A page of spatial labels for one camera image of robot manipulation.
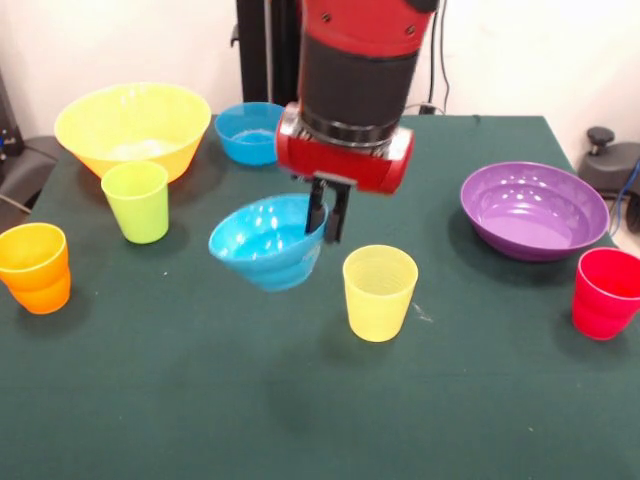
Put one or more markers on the yellow-green cup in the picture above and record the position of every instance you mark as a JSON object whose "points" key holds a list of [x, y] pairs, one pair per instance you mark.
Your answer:
{"points": [[377, 305]]}

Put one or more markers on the large yellow bowl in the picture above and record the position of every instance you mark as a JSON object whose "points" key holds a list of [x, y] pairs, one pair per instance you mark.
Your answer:
{"points": [[130, 120]]}

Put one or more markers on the dark green tablecloth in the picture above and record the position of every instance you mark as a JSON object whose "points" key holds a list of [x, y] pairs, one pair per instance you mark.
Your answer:
{"points": [[200, 375]]}

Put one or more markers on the blue bowl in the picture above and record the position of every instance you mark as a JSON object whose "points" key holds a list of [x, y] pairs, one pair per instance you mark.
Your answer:
{"points": [[245, 145]]}

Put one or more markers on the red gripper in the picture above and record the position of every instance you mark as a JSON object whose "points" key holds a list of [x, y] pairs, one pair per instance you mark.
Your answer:
{"points": [[340, 160]]}

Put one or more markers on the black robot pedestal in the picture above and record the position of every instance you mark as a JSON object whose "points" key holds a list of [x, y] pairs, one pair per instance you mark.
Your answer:
{"points": [[255, 50]]}

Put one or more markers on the black equipment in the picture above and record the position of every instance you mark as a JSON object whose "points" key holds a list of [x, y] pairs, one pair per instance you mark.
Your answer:
{"points": [[6, 125]]}

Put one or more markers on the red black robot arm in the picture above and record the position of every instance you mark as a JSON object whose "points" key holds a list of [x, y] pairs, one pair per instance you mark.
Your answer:
{"points": [[360, 75]]}

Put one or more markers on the green cup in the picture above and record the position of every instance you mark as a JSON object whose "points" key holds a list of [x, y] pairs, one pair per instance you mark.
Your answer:
{"points": [[142, 215]]}

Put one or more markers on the orange cup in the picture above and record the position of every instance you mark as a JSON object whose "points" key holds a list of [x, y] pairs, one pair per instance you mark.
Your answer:
{"points": [[35, 290]]}

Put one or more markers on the cyan bowl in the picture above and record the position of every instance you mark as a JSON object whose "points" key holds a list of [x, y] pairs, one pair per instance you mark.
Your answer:
{"points": [[270, 265]]}

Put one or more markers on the pink cup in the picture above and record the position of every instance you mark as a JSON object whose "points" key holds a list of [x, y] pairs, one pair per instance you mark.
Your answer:
{"points": [[600, 310]]}

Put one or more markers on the purple bowl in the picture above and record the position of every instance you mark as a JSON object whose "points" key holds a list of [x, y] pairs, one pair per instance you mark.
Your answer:
{"points": [[525, 220]]}

